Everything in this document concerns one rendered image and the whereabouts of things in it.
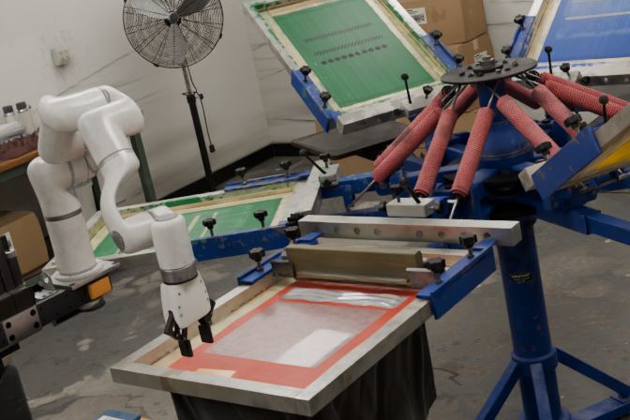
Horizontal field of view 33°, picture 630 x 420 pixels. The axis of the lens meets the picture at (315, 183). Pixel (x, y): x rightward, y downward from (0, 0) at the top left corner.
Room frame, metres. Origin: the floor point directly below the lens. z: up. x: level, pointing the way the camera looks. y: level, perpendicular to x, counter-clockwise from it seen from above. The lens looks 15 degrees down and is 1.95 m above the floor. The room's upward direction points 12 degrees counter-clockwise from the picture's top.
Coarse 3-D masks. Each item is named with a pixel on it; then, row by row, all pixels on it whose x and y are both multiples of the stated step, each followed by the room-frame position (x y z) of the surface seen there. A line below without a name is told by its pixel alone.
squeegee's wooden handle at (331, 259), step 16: (288, 256) 2.70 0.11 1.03; (304, 256) 2.67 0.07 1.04; (320, 256) 2.63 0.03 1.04; (336, 256) 2.60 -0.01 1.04; (352, 256) 2.57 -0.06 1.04; (368, 256) 2.53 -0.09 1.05; (384, 256) 2.50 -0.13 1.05; (400, 256) 2.47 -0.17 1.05; (416, 256) 2.45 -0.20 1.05; (336, 272) 2.61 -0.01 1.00; (352, 272) 2.57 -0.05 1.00; (368, 272) 2.54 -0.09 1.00; (384, 272) 2.51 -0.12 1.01; (400, 272) 2.48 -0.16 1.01
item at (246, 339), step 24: (288, 288) 2.68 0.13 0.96; (336, 288) 2.61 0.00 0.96; (264, 312) 2.54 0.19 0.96; (288, 312) 2.51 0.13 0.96; (312, 312) 2.47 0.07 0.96; (216, 336) 2.45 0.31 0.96; (240, 336) 2.42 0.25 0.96; (264, 336) 2.39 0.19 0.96; (288, 336) 2.36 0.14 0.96; (192, 360) 2.34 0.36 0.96; (216, 360) 2.31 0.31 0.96; (240, 360) 2.28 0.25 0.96
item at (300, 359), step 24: (360, 288) 2.57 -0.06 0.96; (384, 288) 2.54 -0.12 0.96; (336, 312) 2.44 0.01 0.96; (360, 312) 2.41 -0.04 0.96; (384, 312) 2.38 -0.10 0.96; (312, 336) 2.33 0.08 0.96; (336, 336) 2.30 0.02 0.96; (360, 336) 2.28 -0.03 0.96; (264, 360) 2.25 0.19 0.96; (288, 360) 2.22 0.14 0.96; (312, 360) 2.20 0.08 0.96; (336, 360) 2.17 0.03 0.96; (288, 384) 2.10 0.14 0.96
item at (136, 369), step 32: (448, 256) 2.59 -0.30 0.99; (256, 288) 2.67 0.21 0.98; (416, 320) 2.26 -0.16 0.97; (160, 352) 2.39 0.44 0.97; (352, 352) 2.12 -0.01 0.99; (384, 352) 2.15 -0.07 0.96; (128, 384) 2.28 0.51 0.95; (160, 384) 2.21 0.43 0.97; (192, 384) 2.14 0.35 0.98; (224, 384) 2.09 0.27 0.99; (256, 384) 2.06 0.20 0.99; (320, 384) 2.00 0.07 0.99
